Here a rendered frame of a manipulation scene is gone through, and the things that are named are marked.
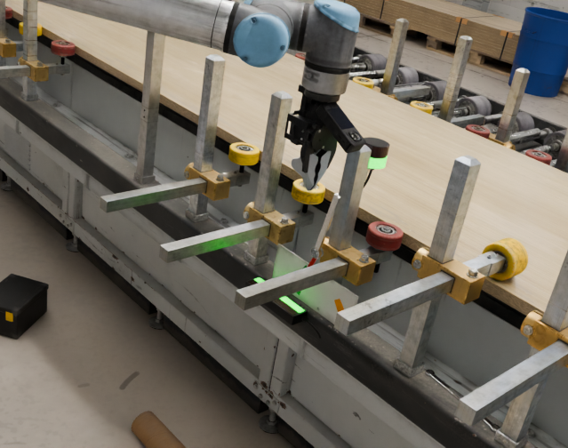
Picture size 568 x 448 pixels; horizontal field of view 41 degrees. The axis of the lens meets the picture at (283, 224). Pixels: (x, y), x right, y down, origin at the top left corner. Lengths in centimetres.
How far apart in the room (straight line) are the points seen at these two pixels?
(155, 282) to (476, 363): 137
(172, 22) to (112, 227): 170
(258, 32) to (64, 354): 164
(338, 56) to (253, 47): 21
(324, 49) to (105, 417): 142
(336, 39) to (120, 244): 168
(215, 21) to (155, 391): 150
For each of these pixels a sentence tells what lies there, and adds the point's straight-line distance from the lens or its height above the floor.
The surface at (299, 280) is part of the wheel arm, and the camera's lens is 151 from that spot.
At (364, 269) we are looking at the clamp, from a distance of 160.
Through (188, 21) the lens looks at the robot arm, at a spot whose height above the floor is 134.
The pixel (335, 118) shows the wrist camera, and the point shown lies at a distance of 148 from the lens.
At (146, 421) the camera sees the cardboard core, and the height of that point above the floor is 8.
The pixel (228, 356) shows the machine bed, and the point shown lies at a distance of 245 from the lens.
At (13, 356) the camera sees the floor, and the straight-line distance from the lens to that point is 267.
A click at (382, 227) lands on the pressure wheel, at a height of 90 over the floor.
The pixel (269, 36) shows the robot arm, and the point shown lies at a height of 134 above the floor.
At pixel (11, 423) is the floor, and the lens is 242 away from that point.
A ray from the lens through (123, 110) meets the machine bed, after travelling 267.
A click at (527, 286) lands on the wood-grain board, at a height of 90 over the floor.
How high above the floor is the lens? 162
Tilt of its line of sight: 26 degrees down
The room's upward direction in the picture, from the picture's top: 10 degrees clockwise
